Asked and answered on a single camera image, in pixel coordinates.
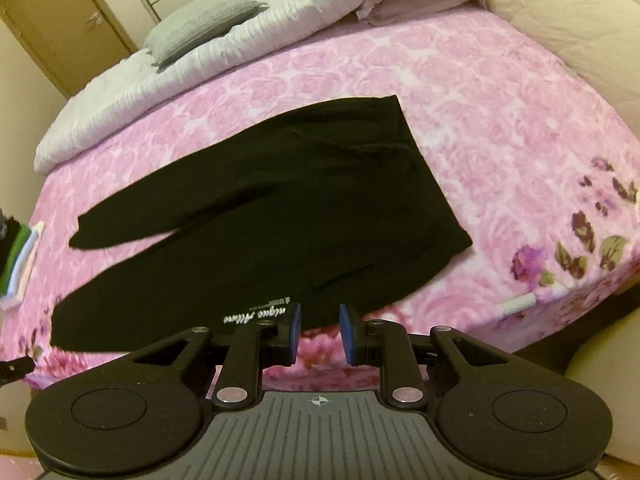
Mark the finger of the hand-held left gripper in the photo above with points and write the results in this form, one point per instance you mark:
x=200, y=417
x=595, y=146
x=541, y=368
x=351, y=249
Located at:
x=15, y=367

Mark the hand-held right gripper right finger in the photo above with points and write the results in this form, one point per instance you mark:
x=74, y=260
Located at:
x=346, y=332

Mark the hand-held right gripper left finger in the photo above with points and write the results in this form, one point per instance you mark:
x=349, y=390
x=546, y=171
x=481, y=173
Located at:
x=295, y=331

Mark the black pants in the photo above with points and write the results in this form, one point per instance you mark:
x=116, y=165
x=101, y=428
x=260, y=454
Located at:
x=260, y=220

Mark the stack of folded clothes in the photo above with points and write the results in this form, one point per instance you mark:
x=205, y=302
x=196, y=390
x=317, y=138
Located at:
x=17, y=265

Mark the white blanket label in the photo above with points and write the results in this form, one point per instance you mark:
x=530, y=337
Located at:
x=516, y=306

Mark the pink floral blanket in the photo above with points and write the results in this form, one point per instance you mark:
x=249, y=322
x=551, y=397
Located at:
x=500, y=125

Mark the lavender pillow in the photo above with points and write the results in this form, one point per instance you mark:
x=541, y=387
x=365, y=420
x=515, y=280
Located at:
x=125, y=85

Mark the grey pillow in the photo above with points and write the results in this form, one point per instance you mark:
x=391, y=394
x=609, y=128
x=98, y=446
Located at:
x=200, y=25

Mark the beige quilted mattress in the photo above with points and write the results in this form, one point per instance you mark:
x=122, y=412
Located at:
x=575, y=20

